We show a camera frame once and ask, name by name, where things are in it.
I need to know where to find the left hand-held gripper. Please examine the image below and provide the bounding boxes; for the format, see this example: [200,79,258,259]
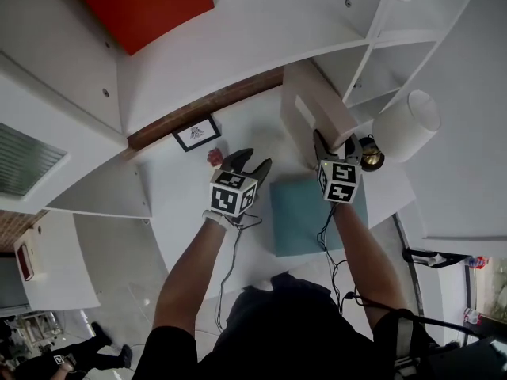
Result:
[209,147,274,229]

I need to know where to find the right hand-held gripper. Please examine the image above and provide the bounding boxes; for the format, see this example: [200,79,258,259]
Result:
[312,128,364,205]

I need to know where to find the beige box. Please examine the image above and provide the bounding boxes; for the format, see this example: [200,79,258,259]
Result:
[280,59,360,169]

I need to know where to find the teal box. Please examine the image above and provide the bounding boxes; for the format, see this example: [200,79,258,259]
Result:
[269,174,369,258]

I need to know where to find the person's left forearm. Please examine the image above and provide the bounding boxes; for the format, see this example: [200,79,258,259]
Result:
[152,215,227,338]

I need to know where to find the person's right forearm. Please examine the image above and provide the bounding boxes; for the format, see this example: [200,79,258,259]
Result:
[332,202,409,330]

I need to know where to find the small red ornament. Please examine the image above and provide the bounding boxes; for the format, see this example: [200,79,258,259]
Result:
[206,147,225,169]

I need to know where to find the black framed picture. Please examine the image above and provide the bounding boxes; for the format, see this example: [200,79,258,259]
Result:
[172,113,222,153]

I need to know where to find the white table lamp brass base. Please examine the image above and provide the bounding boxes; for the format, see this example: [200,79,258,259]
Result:
[358,89,441,173]

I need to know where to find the white desk with drawers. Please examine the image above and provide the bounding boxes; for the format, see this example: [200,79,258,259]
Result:
[136,85,417,292]

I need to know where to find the white shelf cabinet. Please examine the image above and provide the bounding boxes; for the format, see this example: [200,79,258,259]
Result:
[0,0,507,219]

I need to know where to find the person's black clothing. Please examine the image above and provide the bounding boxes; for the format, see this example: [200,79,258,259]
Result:
[132,273,436,380]

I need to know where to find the red label plastic bottles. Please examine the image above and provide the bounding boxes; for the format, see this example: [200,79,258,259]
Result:
[465,255,490,271]

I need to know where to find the red panel sign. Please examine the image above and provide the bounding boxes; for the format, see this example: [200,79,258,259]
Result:
[65,0,215,57]

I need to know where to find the white side cabinet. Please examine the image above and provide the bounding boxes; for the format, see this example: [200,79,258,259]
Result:
[13,210,171,312]

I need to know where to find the white wrist strap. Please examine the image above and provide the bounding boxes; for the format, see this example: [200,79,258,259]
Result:
[201,209,230,231]

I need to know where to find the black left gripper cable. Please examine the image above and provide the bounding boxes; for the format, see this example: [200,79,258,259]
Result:
[213,214,263,332]

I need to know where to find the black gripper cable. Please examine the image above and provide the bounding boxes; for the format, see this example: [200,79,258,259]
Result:
[315,203,360,314]
[213,214,263,332]

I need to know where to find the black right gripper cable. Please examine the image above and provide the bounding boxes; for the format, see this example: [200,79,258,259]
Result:
[315,203,360,314]

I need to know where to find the black bag with strap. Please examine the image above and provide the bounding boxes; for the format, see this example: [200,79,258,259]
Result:
[402,246,472,269]

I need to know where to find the black waist pack with strap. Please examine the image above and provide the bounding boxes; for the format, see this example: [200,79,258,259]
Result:
[391,314,507,380]

